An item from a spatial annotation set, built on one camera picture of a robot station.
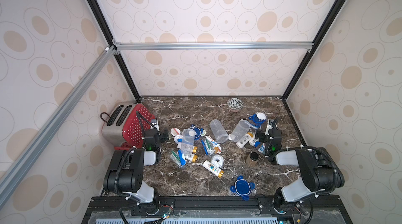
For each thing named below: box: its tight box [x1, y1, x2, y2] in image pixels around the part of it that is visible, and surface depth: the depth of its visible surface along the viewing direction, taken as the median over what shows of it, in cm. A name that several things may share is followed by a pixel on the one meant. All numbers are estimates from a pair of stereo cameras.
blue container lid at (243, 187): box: [230, 175, 256, 201], surface depth 81 cm
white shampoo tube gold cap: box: [202, 160, 225, 179], surface depth 85 cm
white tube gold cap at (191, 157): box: [184, 153, 199, 164], surface depth 89 cm
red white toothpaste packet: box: [201, 135, 222, 156], surface depth 91 cm
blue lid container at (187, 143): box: [180, 128, 197, 155], surface depth 95 cm
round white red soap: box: [170, 127, 181, 137], surface depth 102 cm
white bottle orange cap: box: [236, 131, 254, 149], surface depth 96 cm
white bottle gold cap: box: [176, 142, 198, 154], surface depth 92 cm
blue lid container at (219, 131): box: [209, 119, 229, 144], surface depth 101 cm
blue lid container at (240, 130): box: [230, 119, 251, 142], surface depth 102 cm
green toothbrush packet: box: [170, 149, 182, 167], surface depth 89 cm
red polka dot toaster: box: [102, 102, 155, 150], surface depth 86 cm
